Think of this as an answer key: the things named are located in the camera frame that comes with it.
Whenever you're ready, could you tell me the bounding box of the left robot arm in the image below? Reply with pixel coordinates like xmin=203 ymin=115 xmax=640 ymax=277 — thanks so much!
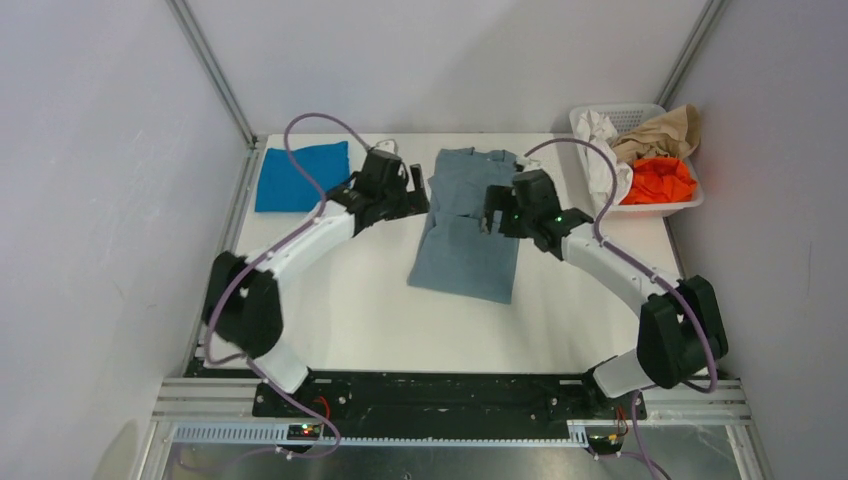
xmin=202 ymin=148 xmax=429 ymax=416

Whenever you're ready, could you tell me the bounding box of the left aluminium corner post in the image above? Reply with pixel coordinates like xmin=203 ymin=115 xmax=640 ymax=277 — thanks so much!
xmin=165 ymin=0 xmax=257 ymax=148

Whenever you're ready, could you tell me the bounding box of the grey-blue t-shirt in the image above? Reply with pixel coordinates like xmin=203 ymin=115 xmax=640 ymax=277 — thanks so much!
xmin=407 ymin=147 xmax=519 ymax=304

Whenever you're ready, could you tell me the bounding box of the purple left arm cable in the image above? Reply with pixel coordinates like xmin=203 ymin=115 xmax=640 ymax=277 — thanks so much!
xmin=201 ymin=112 xmax=372 ymax=462

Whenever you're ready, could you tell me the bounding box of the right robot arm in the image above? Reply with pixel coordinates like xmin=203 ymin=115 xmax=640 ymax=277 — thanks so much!
xmin=482 ymin=170 xmax=729 ymax=418

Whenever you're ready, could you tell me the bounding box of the white crumpled t-shirt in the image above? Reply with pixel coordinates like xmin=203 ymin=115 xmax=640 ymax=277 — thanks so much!
xmin=573 ymin=110 xmax=633 ymax=207

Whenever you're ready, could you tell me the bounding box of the right controller board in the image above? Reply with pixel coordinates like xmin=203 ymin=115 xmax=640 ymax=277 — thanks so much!
xmin=586 ymin=433 xmax=627 ymax=458

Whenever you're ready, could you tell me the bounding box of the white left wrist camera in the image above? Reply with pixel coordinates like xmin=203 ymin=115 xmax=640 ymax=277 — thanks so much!
xmin=373 ymin=138 xmax=399 ymax=155

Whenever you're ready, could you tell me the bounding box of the aluminium front frame rail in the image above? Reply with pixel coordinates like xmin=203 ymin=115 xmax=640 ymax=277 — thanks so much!
xmin=153 ymin=371 xmax=768 ymax=479

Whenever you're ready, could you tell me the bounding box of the left controller board with leds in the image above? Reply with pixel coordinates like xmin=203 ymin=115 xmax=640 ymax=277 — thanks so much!
xmin=286 ymin=423 xmax=323 ymax=442

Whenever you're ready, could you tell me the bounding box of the beige crumpled t-shirt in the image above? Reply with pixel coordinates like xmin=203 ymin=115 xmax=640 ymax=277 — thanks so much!
xmin=612 ymin=104 xmax=701 ymax=164

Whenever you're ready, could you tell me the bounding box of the right aluminium corner post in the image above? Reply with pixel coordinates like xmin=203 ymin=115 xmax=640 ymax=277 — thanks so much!
xmin=654 ymin=0 xmax=731 ymax=110

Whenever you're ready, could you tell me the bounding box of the orange crumpled t-shirt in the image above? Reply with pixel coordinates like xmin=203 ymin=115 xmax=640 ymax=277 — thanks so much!
xmin=621 ymin=157 xmax=698 ymax=205

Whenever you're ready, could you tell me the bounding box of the folded blue t-shirt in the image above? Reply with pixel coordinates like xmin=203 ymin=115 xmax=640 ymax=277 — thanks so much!
xmin=254 ymin=141 xmax=351 ymax=213

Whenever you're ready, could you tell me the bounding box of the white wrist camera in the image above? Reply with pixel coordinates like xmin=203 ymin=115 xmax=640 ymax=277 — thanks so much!
xmin=514 ymin=155 xmax=541 ymax=172
xmin=373 ymin=138 xmax=399 ymax=155

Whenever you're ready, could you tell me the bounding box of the white plastic laundry basket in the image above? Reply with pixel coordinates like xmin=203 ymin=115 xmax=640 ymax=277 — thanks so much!
xmin=569 ymin=103 xmax=705 ymax=219

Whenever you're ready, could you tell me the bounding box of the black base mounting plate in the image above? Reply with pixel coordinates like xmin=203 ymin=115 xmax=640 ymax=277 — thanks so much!
xmin=252 ymin=370 xmax=647 ymax=441

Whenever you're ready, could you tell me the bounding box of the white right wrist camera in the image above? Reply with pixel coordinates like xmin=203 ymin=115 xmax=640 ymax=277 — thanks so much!
xmin=514 ymin=155 xmax=541 ymax=172

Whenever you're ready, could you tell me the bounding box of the aluminium corner post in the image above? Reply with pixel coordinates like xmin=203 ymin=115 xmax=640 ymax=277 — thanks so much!
xmin=165 ymin=0 xmax=257 ymax=148
xmin=654 ymin=0 xmax=731 ymax=110

